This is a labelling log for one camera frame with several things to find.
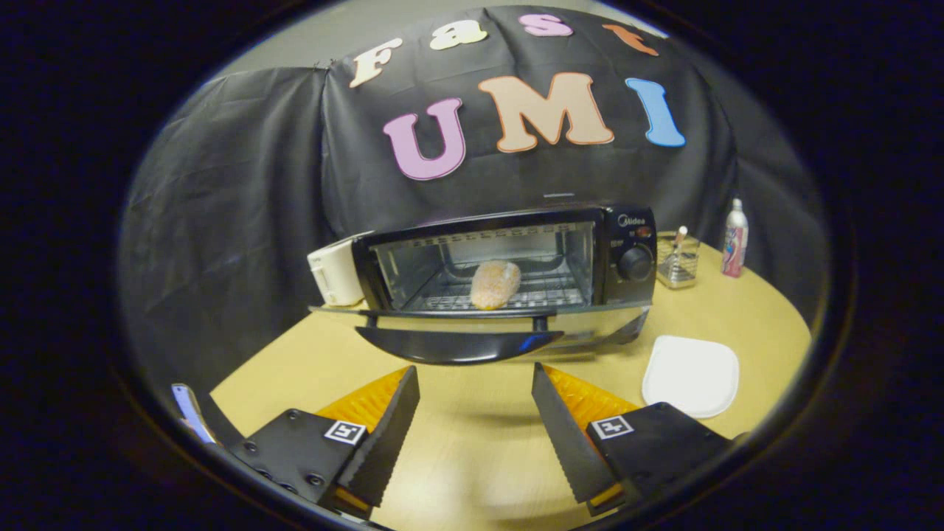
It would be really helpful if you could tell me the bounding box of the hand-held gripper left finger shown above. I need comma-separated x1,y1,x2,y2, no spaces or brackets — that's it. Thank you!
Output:
221,365,421,521

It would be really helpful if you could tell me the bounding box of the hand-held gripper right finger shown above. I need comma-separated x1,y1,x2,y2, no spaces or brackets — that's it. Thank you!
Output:
530,361,737,517

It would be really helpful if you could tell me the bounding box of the black toaster oven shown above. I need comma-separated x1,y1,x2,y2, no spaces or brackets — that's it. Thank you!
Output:
308,204,659,367

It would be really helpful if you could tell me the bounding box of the sugar-coated bread roll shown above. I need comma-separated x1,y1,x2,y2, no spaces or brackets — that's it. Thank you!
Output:
470,260,522,310

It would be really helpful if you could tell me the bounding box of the white pop-up toaster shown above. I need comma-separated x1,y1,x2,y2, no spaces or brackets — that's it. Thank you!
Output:
307,231,375,308

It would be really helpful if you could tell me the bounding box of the white plate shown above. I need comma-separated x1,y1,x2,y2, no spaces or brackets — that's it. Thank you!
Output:
641,336,740,420

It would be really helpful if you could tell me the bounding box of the pink and white bottle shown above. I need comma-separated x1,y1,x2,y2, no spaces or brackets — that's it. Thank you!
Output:
721,198,749,278

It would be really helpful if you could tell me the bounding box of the wire mesh utensil holder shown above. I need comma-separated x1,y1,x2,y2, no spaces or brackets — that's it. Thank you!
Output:
656,235,701,289

